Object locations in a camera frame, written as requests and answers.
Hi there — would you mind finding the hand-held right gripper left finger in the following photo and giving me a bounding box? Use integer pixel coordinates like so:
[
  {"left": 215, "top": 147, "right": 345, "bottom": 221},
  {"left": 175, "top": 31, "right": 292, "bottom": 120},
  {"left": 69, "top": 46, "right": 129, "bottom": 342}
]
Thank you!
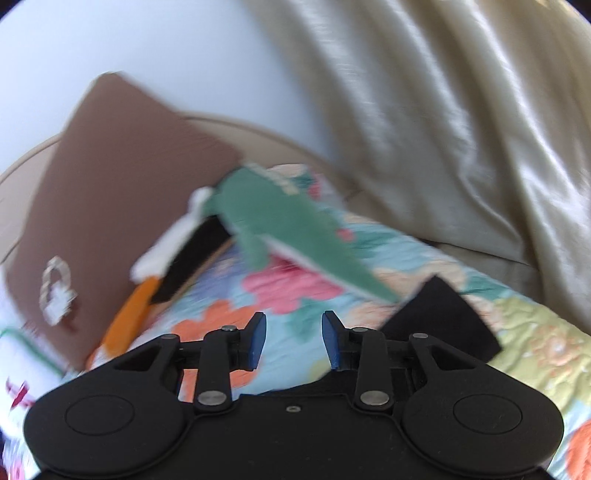
[{"left": 113, "top": 312, "right": 268, "bottom": 413}]

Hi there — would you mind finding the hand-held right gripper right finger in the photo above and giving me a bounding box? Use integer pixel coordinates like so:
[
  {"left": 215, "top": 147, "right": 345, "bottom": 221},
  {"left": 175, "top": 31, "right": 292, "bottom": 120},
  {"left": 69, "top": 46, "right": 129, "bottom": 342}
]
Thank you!
[{"left": 322, "top": 311, "right": 486, "bottom": 409}]

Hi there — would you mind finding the black garment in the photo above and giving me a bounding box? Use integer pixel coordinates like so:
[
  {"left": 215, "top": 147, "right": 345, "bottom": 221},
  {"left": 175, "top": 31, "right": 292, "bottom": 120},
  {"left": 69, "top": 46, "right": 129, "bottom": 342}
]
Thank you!
[{"left": 382, "top": 275, "right": 502, "bottom": 362}]

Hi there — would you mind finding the floral quilt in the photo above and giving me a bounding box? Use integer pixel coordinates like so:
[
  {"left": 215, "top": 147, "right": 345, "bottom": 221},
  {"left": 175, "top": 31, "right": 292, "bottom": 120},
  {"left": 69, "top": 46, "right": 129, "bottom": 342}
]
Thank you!
[{"left": 0, "top": 164, "right": 591, "bottom": 480}]

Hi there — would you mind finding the white black orange plush toy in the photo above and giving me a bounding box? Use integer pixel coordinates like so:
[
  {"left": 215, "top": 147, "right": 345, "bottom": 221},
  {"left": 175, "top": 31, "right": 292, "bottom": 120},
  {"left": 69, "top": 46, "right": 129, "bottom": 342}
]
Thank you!
[{"left": 99, "top": 187, "right": 234, "bottom": 358}]

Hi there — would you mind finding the green plush toy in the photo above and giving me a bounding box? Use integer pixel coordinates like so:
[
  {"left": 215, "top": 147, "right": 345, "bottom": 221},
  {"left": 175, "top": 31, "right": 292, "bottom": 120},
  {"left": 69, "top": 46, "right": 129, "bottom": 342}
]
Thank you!
[{"left": 216, "top": 162, "right": 402, "bottom": 304}]

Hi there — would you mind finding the brown cushion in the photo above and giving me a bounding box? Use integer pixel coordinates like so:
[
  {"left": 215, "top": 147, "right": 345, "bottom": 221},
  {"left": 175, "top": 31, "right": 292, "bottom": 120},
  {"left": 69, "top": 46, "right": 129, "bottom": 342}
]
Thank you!
[{"left": 4, "top": 71, "right": 244, "bottom": 372}]

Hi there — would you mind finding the beige headboard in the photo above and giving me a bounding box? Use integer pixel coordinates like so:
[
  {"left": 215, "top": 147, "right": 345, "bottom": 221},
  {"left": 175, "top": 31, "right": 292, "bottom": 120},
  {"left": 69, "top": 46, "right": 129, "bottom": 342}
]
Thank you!
[{"left": 0, "top": 113, "right": 365, "bottom": 259}]

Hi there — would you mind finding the white printed pillow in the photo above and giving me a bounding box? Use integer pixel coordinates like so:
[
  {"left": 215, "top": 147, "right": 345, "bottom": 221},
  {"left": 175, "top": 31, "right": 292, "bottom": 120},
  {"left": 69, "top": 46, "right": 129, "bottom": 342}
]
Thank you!
[{"left": 0, "top": 291, "right": 70, "bottom": 444}]

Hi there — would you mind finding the beige curtain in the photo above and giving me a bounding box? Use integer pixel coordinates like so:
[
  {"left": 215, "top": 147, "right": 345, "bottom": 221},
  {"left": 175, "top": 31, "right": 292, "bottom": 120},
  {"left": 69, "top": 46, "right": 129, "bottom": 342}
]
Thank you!
[{"left": 245, "top": 0, "right": 591, "bottom": 324}]

